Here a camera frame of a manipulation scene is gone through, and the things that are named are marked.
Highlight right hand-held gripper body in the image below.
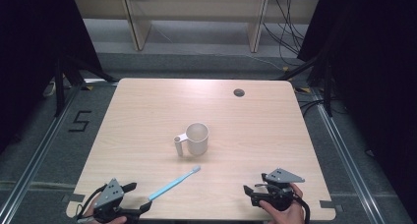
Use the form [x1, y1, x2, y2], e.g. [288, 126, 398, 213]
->
[250, 167, 306, 212]

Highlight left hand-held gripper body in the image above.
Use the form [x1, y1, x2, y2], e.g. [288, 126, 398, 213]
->
[92, 178, 143, 224]

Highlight blue toothbrush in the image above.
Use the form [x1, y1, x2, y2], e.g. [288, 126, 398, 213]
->
[148, 165, 202, 202]

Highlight white cup with handle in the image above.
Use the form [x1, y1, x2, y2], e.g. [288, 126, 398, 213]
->
[173, 122, 210, 158]

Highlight person's right hand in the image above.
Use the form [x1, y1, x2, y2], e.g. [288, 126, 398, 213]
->
[258, 183, 306, 224]

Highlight person's left hand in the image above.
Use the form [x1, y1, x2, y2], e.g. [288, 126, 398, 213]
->
[81, 194, 128, 224]

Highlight black metal stand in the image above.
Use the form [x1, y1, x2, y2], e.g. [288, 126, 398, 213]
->
[53, 51, 120, 118]
[276, 48, 336, 118]

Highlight black curtain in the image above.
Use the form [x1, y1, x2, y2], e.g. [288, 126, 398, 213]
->
[0, 0, 103, 153]
[296, 0, 417, 215]

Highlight beige wooden shelf unit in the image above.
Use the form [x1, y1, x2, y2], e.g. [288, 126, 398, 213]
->
[71, 0, 321, 54]

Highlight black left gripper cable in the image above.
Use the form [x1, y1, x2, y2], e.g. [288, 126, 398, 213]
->
[75, 184, 108, 222]

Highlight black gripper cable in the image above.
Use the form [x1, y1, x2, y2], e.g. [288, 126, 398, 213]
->
[292, 192, 312, 224]
[75, 184, 108, 222]

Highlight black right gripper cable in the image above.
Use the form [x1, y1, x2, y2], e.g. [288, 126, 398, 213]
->
[292, 192, 312, 224]

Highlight grey metal floor rail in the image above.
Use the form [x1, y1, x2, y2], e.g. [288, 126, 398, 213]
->
[0, 81, 87, 222]
[309, 87, 389, 224]

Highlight black floor cables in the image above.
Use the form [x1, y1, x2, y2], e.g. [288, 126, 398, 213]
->
[298, 97, 348, 118]

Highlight white coiled floor cable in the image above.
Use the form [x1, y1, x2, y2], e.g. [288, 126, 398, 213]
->
[42, 81, 57, 98]

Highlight bundle of black hanging cables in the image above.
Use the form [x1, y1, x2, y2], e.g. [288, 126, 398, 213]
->
[262, 0, 311, 67]

